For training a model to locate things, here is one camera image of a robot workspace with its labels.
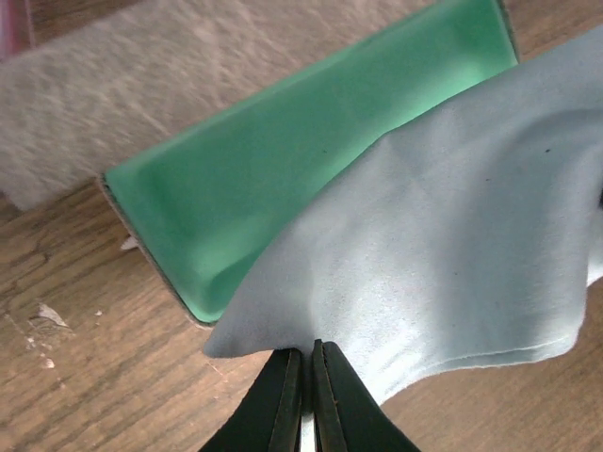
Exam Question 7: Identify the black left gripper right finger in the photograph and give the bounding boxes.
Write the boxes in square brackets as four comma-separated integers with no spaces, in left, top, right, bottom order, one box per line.
[312,340,419,452]

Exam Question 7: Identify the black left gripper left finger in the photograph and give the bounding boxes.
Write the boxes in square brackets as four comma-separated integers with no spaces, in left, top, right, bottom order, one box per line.
[200,348,302,452]

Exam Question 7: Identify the light blue cleaning cloth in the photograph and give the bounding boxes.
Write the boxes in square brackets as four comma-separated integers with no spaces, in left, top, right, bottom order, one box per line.
[204,28,602,402]

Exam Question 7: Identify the pink sunglasses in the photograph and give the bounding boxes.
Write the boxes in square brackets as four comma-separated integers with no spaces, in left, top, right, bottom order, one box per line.
[0,0,35,62]

